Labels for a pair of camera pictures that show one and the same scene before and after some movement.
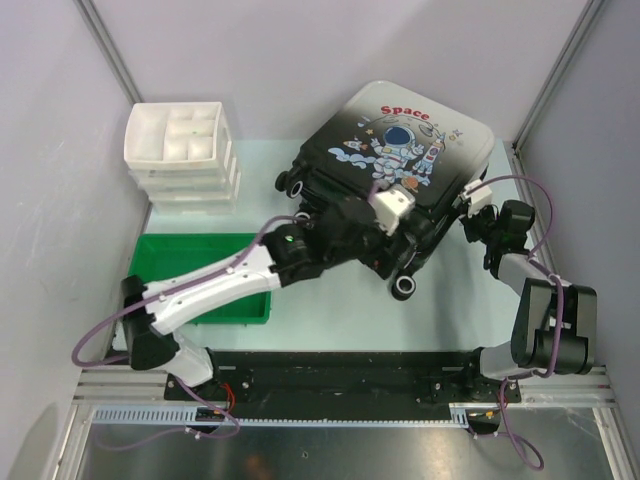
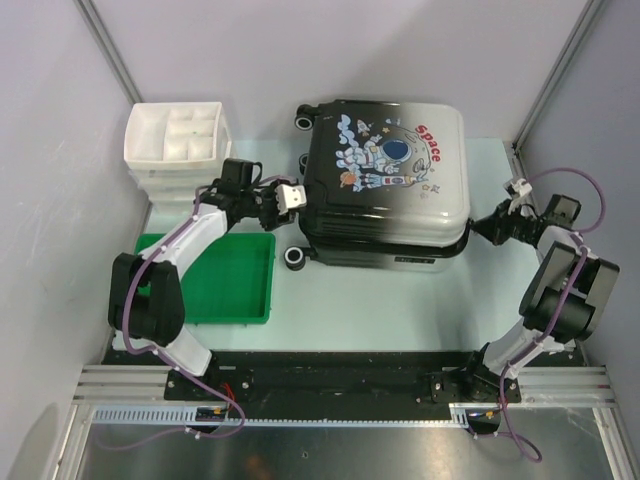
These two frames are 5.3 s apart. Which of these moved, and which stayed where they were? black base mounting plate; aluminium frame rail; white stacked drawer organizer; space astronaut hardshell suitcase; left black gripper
Moved: space astronaut hardshell suitcase; left black gripper
Stayed: black base mounting plate; aluminium frame rail; white stacked drawer organizer
